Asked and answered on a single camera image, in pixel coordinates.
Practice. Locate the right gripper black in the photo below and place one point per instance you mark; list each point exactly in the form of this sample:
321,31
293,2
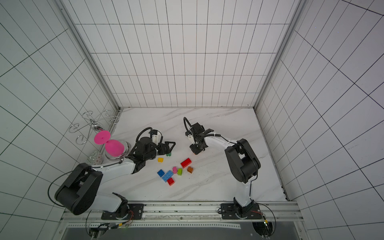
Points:
199,138

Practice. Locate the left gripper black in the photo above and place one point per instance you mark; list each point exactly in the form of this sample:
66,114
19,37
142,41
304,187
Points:
162,146

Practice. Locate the long red lego brick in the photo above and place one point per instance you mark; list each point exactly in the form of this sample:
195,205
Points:
186,163

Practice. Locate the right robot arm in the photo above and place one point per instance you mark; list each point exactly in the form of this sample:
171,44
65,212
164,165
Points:
242,160

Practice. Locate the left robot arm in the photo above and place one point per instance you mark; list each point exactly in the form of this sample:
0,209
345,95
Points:
80,191

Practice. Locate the brown lego brick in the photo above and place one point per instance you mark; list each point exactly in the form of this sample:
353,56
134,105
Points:
190,170

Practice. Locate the lime green lego brick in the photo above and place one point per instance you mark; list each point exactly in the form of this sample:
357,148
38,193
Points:
179,171

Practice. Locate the light blue lego brick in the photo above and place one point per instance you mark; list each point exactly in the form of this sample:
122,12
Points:
167,176

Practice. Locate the dark blue lego brick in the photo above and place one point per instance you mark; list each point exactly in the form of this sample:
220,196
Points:
161,173

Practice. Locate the small red lego brick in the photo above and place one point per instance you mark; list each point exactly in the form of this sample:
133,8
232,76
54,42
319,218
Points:
170,181

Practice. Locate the patterned white mug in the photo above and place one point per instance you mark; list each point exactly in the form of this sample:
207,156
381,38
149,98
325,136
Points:
94,159

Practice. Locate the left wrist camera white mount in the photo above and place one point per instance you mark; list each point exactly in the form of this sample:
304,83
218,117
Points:
154,134

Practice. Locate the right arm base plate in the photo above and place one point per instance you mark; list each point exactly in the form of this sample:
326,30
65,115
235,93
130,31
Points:
236,212

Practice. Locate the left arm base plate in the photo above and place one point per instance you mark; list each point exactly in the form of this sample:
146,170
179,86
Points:
132,211

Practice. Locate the silver wire cup rack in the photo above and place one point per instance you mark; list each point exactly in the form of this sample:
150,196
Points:
93,124

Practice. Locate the aluminium mounting rail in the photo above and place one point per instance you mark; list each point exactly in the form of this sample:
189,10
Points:
188,212

